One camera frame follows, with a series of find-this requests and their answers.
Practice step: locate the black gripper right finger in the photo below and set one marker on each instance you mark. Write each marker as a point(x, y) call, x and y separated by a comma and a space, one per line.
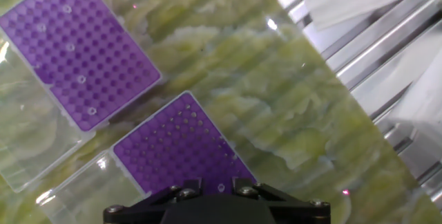
point(300, 213)

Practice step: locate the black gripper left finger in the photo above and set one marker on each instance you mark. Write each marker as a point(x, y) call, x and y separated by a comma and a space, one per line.
point(138, 212)

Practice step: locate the small clear pipette tip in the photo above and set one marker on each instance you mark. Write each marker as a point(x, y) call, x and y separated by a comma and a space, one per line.
point(91, 111)
point(41, 27)
point(70, 47)
point(81, 79)
point(66, 8)
point(221, 187)

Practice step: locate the green marble pattern mat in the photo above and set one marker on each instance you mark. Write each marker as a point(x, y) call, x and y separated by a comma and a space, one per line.
point(276, 113)

